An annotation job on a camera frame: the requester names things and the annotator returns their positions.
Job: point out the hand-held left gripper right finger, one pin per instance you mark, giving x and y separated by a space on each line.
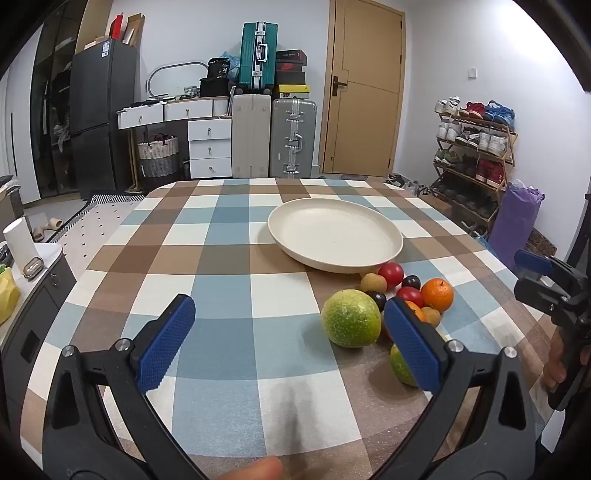
413 344

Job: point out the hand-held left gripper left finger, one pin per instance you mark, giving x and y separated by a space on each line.
164 344

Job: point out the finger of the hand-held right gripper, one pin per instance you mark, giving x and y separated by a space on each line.
533 262
535 290

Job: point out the small green guava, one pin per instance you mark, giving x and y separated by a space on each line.
401 369

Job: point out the orange tangerine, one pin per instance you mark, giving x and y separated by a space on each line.
415 310
436 294

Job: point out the red tomato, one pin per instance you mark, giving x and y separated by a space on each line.
410 295
391 273

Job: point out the dark purple plum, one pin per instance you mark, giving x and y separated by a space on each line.
411 281
379 300

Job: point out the large green guava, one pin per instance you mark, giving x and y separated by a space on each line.
351 318

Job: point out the cream round plate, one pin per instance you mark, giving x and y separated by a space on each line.
334 235

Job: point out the person's right hand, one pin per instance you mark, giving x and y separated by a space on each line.
553 360

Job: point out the person's left hand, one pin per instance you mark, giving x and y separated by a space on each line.
251 470

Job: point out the brown doormat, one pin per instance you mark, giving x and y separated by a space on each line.
542 242

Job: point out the purple bag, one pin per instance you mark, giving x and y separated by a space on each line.
515 221

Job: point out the wooden shoe rack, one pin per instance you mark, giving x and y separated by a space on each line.
510 147

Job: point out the grey side cabinet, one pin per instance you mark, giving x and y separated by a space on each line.
41 314

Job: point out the shoe rack with shoes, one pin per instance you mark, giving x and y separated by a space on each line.
480 138

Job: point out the dotted rug striped edge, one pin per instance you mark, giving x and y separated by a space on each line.
92 221

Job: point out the pile of loose shoes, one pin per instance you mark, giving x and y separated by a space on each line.
406 183

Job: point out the small grey case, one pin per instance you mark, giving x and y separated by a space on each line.
33 267

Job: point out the yellow plastic bag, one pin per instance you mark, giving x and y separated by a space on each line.
8 295

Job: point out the beige slipper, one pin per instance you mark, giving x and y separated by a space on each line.
39 233
53 223

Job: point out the white cylinder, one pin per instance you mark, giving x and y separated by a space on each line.
19 244

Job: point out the woven basket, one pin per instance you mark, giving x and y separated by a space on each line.
158 157

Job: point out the white drawer cabinet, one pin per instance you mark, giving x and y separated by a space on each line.
210 147

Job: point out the beige suitcase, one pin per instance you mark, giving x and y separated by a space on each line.
250 136

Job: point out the black refrigerator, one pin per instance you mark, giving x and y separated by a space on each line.
104 120

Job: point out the white vanity desk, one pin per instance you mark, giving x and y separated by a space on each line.
189 110

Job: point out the silver suitcase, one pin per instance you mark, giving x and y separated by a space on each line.
294 138

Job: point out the wooden door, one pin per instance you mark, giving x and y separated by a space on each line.
362 92

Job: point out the small white basket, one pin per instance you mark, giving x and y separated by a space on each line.
187 91

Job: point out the tall wardrobe glass doors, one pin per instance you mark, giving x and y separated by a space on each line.
51 115

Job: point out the black storage box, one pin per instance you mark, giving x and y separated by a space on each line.
214 87

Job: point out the oval mirror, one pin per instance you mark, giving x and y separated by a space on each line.
178 76

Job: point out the black bag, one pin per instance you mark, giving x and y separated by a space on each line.
218 68

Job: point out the blue plastic bag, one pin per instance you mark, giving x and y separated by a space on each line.
234 67

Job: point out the black shoebox red logo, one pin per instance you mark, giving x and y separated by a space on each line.
291 74

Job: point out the teal suitcase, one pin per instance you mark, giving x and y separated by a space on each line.
258 55

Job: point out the flat cardboard box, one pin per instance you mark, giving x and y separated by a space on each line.
98 45

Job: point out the open cardboard box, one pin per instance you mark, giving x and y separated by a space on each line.
135 28

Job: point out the red box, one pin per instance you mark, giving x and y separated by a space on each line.
117 26

